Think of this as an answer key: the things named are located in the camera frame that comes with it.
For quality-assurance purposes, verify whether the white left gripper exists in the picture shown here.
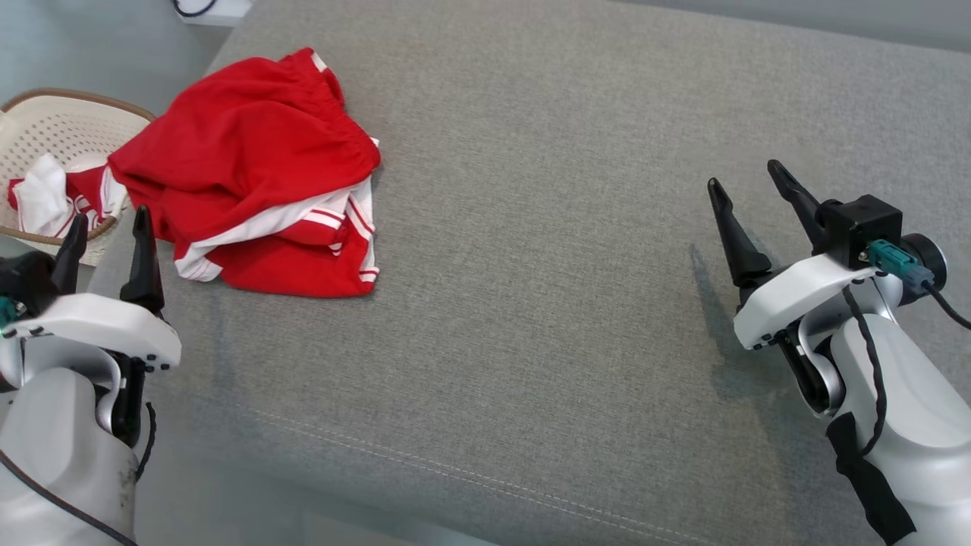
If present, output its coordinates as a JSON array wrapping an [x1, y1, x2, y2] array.
[[0, 206, 182, 447]]

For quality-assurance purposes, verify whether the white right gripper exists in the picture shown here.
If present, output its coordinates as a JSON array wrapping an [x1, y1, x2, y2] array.
[[707, 159, 903, 351]]

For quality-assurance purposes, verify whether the red shorts white trim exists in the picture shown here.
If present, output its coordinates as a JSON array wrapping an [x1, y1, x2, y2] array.
[[108, 47, 382, 262]]

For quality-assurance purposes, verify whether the red and white crumpled garment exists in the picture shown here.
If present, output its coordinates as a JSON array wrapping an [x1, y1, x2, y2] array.
[[8, 154, 130, 238]]

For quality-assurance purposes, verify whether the cream perforated laundry basket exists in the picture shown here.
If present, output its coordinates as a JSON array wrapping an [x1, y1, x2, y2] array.
[[0, 88, 157, 268]]

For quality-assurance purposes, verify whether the grey fabric sofa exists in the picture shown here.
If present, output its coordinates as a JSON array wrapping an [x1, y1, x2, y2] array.
[[83, 0, 971, 546]]

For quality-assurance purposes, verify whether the white power strip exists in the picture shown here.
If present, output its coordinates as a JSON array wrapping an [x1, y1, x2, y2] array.
[[181, 0, 253, 28]]

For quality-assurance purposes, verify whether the teal right camera connector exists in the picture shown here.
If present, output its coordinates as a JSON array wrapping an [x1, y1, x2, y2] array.
[[869, 240, 935, 295]]

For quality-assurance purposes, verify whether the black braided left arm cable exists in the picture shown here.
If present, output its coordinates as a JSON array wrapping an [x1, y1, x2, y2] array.
[[135, 402, 157, 483]]

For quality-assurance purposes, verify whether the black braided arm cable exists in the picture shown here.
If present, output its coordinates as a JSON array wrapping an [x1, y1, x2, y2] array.
[[841, 284, 888, 460], [135, 402, 157, 483]]

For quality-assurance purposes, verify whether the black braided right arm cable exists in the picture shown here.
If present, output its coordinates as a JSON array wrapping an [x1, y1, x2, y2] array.
[[841, 284, 888, 460]]

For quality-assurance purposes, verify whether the black right camera cable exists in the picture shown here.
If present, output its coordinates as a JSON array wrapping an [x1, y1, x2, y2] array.
[[927, 284, 971, 331]]

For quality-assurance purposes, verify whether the black camera cable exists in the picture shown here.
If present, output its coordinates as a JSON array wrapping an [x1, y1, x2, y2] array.
[[927, 284, 971, 331], [0, 451, 139, 546]]

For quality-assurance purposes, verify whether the black left camera cable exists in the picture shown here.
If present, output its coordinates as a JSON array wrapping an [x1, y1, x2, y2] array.
[[0, 451, 139, 546]]

